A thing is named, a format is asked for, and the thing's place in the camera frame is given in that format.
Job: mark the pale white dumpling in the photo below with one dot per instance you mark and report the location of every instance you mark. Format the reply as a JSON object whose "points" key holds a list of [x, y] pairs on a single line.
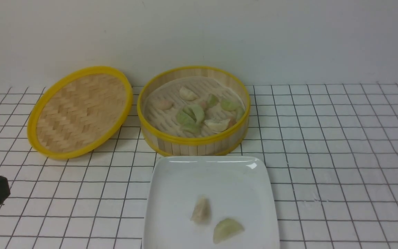
{"points": [[202, 211]]}

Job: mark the light green dumpling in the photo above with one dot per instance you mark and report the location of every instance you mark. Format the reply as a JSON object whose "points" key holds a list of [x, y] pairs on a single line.
{"points": [[226, 229]]}

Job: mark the white square plate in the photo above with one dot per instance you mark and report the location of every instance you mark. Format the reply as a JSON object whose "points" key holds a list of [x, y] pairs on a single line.
{"points": [[238, 187]]}

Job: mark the green dumpling front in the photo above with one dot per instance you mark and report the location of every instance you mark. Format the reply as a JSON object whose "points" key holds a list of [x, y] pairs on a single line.
{"points": [[187, 124]]}

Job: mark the green dumpling centre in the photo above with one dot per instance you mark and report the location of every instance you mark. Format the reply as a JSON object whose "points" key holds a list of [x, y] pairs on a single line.
{"points": [[197, 111]]}

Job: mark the small green dumpling back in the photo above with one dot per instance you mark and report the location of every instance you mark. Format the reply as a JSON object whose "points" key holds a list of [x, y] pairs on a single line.
{"points": [[212, 101]]}

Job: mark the white dumpling at back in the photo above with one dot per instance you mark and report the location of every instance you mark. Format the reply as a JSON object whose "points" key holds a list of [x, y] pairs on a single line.
{"points": [[187, 94]]}

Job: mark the green dumpling right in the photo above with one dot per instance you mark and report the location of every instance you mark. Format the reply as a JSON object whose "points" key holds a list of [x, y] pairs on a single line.
{"points": [[229, 105]]}

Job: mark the bamboo steamer basket yellow rim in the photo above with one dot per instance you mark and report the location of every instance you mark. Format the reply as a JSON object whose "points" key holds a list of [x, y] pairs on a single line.
{"points": [[219, 144]]}

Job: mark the pinkish dumpling left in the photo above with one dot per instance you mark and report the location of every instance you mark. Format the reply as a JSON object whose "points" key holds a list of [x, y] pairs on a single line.
{"points": [[163, 104]]}

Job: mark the bamboo steamer lid yellow rim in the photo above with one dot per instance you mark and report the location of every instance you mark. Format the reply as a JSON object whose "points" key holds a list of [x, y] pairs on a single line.
{"points": [[80, 112]]}

